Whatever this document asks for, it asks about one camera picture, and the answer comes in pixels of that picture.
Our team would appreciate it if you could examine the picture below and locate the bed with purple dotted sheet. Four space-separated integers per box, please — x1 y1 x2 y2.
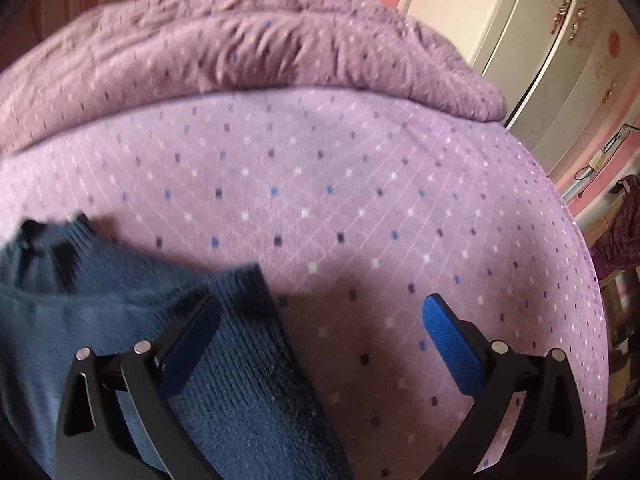
0 85 612 480

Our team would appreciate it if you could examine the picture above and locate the purple dotted duvet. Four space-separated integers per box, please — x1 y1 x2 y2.
0 0 509 157

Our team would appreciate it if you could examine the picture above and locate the white wardrobe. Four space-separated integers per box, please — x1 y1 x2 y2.
467 0 640 177

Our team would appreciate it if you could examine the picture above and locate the navy diamond-pattern knit sweater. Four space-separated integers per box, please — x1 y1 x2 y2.
0 214 357 480

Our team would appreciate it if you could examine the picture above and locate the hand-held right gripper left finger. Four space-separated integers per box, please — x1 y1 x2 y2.
55 294 223 480

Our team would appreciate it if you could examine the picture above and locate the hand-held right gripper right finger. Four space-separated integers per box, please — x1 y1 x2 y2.
420 294 588 480

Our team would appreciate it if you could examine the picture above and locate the dark red hanging clothing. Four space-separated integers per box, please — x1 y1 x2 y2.
590 175 640 277

